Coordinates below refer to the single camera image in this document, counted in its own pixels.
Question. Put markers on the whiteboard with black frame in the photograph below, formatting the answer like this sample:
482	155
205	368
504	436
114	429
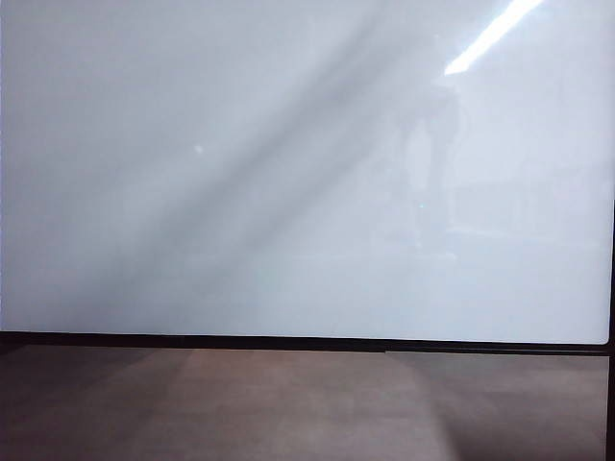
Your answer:
288	216

